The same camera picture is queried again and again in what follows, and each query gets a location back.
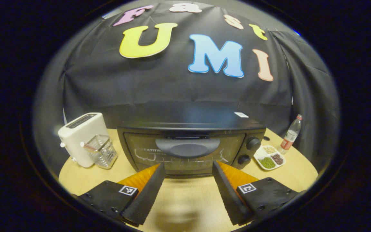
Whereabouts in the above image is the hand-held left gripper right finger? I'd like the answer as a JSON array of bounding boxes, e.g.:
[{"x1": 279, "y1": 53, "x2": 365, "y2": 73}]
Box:
[{"x1": 212, "y1": 160, "x2": 301, "y2": 226}]

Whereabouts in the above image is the black electric oven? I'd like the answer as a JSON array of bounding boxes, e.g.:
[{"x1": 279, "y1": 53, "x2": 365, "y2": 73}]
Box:
[{"x1": 117, "y1": 101, "x2": 266, "y2": 178}]

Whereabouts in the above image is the white divided dish of beans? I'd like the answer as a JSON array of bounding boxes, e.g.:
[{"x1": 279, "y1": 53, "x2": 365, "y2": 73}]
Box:
[{"x1": 254, "y1": 145, "x2": 286, "y2": 170}]

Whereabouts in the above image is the white toaster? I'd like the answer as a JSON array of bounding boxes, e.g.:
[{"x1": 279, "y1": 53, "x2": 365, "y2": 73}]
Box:
[{"x1": 58, "y1": 112, "x2": 109, "y2": 168}]

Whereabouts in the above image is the clear bottle with red label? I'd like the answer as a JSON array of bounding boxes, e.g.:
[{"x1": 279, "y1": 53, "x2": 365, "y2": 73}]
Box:
[{"x1": 281, "y1": 114, "x2": 303, "y2": 155}]

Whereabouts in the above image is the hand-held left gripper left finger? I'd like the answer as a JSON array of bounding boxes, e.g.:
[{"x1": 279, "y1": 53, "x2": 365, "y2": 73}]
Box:
[{"x1": 78, "y1": 163, "x2": 166, "y2": 226}]

